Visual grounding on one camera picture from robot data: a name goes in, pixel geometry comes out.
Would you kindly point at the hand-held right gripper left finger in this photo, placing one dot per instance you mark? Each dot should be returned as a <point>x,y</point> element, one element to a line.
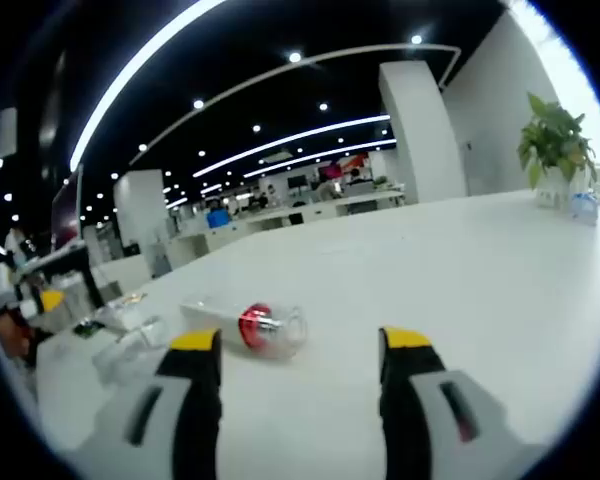
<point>195,375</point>

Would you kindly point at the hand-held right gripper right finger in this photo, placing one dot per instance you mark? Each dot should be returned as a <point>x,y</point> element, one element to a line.
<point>410,380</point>

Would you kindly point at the white pump skincare bottle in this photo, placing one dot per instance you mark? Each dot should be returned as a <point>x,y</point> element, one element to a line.
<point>130,350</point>

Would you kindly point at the red collar skincare bottle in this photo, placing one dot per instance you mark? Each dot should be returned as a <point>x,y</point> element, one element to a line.
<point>255,322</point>

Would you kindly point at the blue storage box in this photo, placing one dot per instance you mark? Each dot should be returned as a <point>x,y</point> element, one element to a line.
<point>218,218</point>

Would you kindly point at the red screen computer monitor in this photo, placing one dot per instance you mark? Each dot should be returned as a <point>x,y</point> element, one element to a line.
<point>65,215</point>

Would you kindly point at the white square pillar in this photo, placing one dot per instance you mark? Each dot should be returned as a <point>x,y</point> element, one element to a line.
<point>140,215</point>
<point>420,135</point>

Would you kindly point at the blue white plastic packet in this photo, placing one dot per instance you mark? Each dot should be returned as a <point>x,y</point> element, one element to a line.
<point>584,207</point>

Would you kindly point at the potted green plant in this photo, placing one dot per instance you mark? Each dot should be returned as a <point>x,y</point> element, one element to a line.
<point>555,135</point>

